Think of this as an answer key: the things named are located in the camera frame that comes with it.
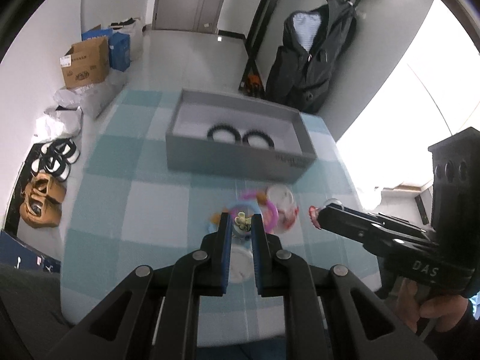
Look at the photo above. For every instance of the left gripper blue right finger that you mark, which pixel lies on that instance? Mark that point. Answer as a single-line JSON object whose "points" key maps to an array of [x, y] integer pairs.
{"points": [[264, 248]]}

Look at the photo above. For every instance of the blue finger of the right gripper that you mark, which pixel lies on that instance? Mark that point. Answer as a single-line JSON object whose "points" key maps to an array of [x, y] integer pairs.
{"points": [[352, 224]]}

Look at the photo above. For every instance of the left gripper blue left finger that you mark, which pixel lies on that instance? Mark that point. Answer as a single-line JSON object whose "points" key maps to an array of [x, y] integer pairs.
{"points": [[215, 272]]}

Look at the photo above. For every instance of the small white round lid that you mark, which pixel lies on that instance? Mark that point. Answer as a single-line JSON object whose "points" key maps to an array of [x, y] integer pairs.
{"points": [[241, 267]]}

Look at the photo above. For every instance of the red charm clip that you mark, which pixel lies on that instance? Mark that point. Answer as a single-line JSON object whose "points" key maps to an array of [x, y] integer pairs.
{"points": [[313, 215]]}

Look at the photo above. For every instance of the white round case red rim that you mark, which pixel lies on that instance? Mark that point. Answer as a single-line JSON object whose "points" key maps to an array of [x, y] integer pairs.
{"points": [[283, 204]]}

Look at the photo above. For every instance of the right hand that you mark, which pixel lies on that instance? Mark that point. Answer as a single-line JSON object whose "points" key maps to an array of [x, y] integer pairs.
{"points": [[448, 310]]}

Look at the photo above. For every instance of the checkered teal tablecloth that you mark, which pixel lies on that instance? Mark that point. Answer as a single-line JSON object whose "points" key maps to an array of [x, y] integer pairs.
{"points": [[130, 209]]}

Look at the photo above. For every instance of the grey cardboard tray box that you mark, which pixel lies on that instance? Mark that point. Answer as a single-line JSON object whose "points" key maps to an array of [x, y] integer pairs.
{"points": [[237, 136]]}

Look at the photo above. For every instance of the black hanging jacket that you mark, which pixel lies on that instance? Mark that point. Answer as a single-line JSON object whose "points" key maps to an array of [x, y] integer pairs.
{"points": [[312, 43]]}

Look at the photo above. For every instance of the tan shoes pair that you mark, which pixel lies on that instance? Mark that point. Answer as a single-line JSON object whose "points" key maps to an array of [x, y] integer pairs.
{"points": [[43, 197]]}

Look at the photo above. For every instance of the black white sandals pair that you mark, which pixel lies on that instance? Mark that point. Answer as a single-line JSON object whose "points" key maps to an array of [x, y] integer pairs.
{"points": [[56, 158]]}

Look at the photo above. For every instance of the navy jordan shoebox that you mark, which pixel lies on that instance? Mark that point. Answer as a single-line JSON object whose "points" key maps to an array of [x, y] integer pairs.
{"points": [[15, 253]]}

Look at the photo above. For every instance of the white plastic bag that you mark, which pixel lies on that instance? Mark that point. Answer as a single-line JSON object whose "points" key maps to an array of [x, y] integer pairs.
{"points": [[57, 124]]}

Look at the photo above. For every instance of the brown cardboard box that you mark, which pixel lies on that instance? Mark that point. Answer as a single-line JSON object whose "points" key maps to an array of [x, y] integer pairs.
{"points": [[86, 63]]}

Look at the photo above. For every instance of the blue cardboard box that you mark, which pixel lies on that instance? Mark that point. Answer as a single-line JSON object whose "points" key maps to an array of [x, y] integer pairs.
{"points": [[118, 43]]}

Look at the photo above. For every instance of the black metal rack frame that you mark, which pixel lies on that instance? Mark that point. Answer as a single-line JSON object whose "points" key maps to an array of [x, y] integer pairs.
{"points": [[255, 38]]}

